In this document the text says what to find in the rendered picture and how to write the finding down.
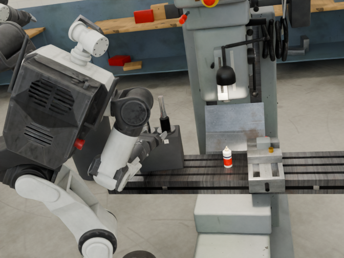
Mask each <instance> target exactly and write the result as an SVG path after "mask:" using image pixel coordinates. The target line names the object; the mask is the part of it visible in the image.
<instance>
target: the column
mask: <svg viewBox="0 0 344 258"><path fill-rule="evenodd" d="M250 12H251V14H252V18H251V19H253V18H263V17H266V20H267V21H266V30H267V32H268V26H269V20H270V19H273V20H274V23H273V27H274V28H273V45H274V55H275V12H274V7H273V6H264V7H259V11H258V12H254V10H253V8H250ZM182 28H183V36H184V43H185V51H186V58H187V65H188V73H189V81H190V88H191V95H192V103H193V111H194V115H195V123H196V130H197V138H198V145H199V153H200V155H205V154H206V124H205V105H223V104H241V103H260V102H263V103H264V118H265V137H270V138H273V137H277V138H278V122H277V104H278V102H277V84H276V56H275V61H271V59H270V55H269V48H268V56H267V58H266V59H263V57H262V52H263V41H259V42H255V43H253V46H254V52H255V57H256V59H255V75H256V90H257V91H258V93H259V95H258V96H257V97H255V98H254V97H252V96H251V92H252V91H253V75H251V76H250V77H249V94H248V96H247V97H246V98H245V99H239V100H231V101H230V102H222V101H204V100H203V99H202V97H201V92H200V83H199V74H198V66H197V58H196V50H195V42H194V30H187V29H186V28H185V23H184V24H182ZM252 30H253V35H252V39H257V38H261V37H263V34H262V29H261V25H258V26H252ZM270 205H271V227H279V226H280V195H279V194H270Z"/></svg>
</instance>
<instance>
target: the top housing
mask: <svg viewBox="0 0 344 258"><path fill-rule="evenodd" d="M243 1H246V0H219V1H218V3H217V4H226V3H235V2H243ZM174 4H175V6H176V7H177V8H179V9H183V8H191V7H200V6H204V5H203V3H202V1H201V0H200V1H197V2H195V0H174Z"/></svg>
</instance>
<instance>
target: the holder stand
mask: <svg viewBox="0 0 344 258"><path fill-rule="evenodd" d="M170 127H171V129H170V130H168V131H167V136H166V137H165V139H164V140H163V141H162V143H161V144H160V145H159V146H158V147H155V148H154V149H153V150H152V151H150V153H149V155H148V156H147V157H146V158H145V159H144V160H143V161H142V162H141V165H142V167H141V168H140V172H148V171H159V170H170V169H182V168H183V165H184V152H183V145H182V139H181V133H180V126H179V125H170ZM150 129H151V131H150V132H149V133H150V134H158V135H159V136H160V135H161V134H162V133H163V132H164V131H162V130H161V127H150Z"/></svg>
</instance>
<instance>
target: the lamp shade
mask: <svg viewBox="0 0 344 258"><path fill-rule="evenodd" d="M216 80H217V85H221V86H227V85H232V84H234V83H235V82H236V78H235V72H234V70H233V68H232V67H230V66H226V67H223V66H222V67H220V68H219V69H218V70H217V74H216Z"/></svg>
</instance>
